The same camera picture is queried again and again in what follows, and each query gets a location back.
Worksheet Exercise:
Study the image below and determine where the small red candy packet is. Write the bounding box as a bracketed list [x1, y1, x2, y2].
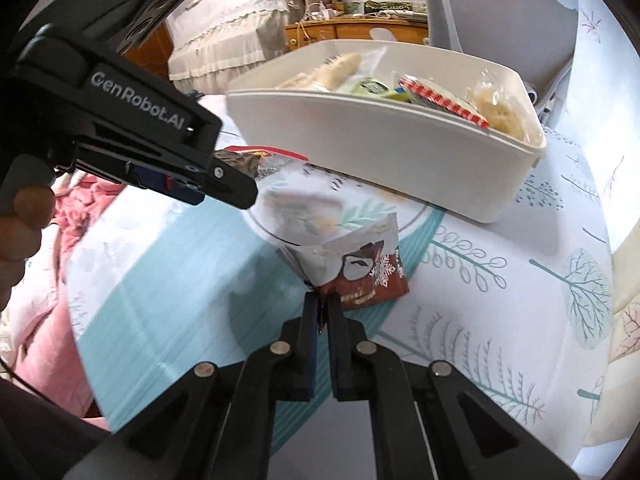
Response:
[214, 146, 308, 181]

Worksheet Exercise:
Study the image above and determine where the toast bread bag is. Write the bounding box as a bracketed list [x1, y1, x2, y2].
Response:
[277, 53, 362, 92]

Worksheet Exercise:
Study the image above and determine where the dark red chocolate snack packet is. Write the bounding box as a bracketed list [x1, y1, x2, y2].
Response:
[278, 214, 409, 310]

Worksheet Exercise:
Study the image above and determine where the green yellow small packet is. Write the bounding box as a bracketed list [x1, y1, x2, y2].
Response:
[348, 77, 410, 102]

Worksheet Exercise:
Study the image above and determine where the red white striped biscuit packet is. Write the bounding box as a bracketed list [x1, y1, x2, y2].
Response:
[398, 75, 489, 128]

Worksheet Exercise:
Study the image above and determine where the round rice cracker packet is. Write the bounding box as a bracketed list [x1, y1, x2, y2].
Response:
[471, 70, 528, 142]

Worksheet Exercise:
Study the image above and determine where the person left hand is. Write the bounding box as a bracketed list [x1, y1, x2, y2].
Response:
[0, 186, 55, 310]

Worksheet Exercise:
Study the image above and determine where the lace covered piano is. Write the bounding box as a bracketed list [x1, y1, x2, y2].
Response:
[166, 0, 304, 94]

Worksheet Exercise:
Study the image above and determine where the patterned white blue tablecloth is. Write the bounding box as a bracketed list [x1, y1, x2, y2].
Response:
[67, 126, 613, 462]

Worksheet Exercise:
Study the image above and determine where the wooden desk with drawers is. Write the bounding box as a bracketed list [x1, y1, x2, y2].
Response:
[284, 15, 428, 50]

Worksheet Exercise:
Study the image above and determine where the pink bed quilt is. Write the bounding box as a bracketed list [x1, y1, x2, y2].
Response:
[1, 171, 125, 430]

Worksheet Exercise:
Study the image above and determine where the white plastic storage bin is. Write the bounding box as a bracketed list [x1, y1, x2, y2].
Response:
[226, 40, 547, 223]

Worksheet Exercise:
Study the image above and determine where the grey office chair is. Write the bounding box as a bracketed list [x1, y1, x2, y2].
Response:
[425, 0, 578, 113]

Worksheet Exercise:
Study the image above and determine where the floral white curtain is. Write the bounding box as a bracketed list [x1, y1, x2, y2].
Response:
[556, 0, 639, 474]

